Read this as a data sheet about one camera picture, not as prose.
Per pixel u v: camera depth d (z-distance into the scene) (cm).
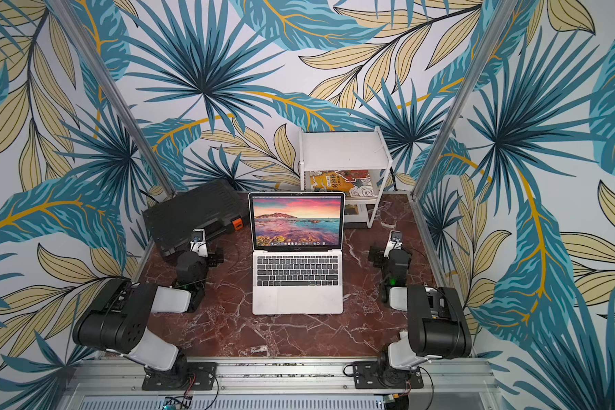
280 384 73
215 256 84
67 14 68
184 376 68
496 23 70
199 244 77
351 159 82
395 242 78
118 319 46
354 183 95
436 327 46
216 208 107
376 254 84
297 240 85
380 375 68
